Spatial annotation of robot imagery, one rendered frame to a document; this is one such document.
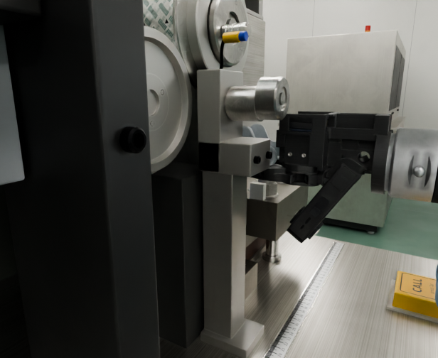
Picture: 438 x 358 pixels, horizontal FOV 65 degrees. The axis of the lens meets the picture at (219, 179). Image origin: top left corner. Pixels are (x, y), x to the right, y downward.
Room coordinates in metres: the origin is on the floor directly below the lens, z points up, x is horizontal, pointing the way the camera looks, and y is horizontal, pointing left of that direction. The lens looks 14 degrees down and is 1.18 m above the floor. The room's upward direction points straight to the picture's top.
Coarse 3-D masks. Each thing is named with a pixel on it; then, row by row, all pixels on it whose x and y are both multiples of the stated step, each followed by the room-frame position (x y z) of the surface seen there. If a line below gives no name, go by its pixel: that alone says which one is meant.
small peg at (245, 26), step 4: (228, 24) 0.37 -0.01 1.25; (232, 24) 0.36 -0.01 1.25; (236, 24) 0.36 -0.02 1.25; (240, 24) 0.36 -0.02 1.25; (244, 24) 0.36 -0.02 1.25; (248, 24) 0.36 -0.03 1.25; (224, 28) 0.37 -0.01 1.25; (228, 28) 0.36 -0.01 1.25; (232, 28) 0.36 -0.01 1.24; (236, 28) 0.36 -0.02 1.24; (240, 28) 0.36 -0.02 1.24; (244, 28) 0.36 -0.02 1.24; (248, 28) 0.36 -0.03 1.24; (224, 32) 0.37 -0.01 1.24; (248, 32) 0.36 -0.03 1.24; (248, 36) 0.36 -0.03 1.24
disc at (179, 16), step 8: (176, 0) 0.34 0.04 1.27; (184, 0) 0.35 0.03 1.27; (176, 8) 0.34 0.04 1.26; (184, 8) 0.35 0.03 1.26; (176, 16) 0.34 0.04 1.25; (184, 16) 0.35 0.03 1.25; (176, 24) 0.34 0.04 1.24; (184, 24) 0.35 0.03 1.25; (176, 32) 0.34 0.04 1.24; (184, 32) 0.35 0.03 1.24; (176, 40) 0.34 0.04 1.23; (184, 40) 0.35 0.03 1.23; (176, 48) 0.35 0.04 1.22; (184, 48) 0.35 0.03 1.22; (184, 56) 0.35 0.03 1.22; (192, 56) 0.36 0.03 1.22; (192, 64) 0.36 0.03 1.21; (192, 72) 0.36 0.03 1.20; (192, 80) 0.36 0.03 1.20
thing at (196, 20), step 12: (192, 0) 0.35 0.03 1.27; (204, 0) 0.36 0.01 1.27; (192, 12) 0.35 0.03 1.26; (204, 12) 0.36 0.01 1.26; (192, 24) 0.35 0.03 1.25; (204, 24) 0.36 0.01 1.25; (192, 36) 0.35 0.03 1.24; (204, 36) 0.36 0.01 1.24; (192, 48) 0.36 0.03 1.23; (204, 48) 0.36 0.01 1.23; (204, 60) 0.36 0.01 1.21; (216, 60) 0.38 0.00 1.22; (240, 60) 0.43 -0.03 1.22
